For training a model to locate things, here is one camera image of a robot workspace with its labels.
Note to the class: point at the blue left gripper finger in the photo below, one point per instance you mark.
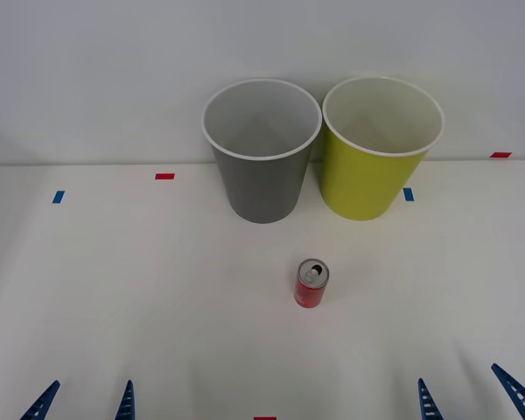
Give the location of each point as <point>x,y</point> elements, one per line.
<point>126,404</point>
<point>39,404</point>

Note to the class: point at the red drink can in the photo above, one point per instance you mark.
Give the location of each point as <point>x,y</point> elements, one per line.
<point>310,289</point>

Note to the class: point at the yellow-green plastic waste bin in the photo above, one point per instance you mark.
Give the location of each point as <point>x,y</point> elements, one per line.
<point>363,184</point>

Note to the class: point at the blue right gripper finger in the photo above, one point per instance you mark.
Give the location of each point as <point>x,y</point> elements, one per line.
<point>428,404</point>
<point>520,396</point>

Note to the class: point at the grey plastic waste bin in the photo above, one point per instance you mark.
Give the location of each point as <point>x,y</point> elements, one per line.
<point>262,188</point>

